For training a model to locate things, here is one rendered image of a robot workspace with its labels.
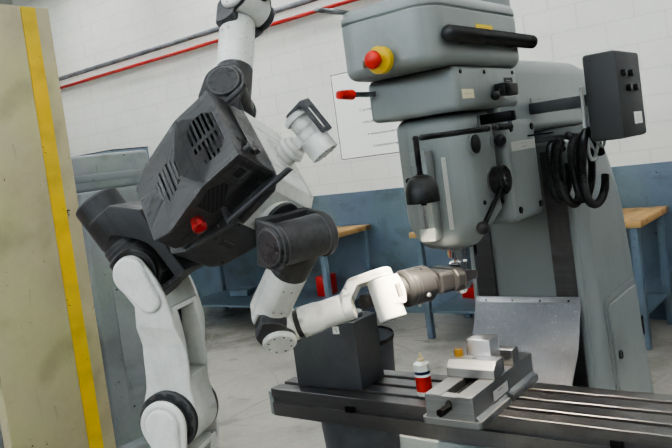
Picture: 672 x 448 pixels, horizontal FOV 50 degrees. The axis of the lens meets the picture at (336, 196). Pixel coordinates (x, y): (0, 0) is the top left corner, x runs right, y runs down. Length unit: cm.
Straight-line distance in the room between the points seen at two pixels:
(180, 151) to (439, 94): 58
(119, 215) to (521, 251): 112
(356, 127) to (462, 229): 544
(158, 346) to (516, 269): 104
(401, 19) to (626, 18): 450
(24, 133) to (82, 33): 738
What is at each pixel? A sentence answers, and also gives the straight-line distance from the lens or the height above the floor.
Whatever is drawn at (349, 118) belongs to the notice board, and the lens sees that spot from 716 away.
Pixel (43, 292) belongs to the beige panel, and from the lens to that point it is 300.
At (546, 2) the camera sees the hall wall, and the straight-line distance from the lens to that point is 624.
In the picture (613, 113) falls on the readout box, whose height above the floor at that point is 158.
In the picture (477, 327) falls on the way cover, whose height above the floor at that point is 101.
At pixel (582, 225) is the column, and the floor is 129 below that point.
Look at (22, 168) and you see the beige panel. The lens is 298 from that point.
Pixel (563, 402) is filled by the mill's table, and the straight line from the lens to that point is 183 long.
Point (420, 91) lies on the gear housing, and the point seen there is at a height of 169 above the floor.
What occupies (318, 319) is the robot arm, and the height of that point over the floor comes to 120.
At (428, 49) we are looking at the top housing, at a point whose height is 176.
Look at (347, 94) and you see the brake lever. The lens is 165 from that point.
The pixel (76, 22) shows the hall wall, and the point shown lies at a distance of 1045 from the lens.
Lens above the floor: 156
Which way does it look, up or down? 3 degrees down
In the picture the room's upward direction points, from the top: 8 degrees counter-clockwise
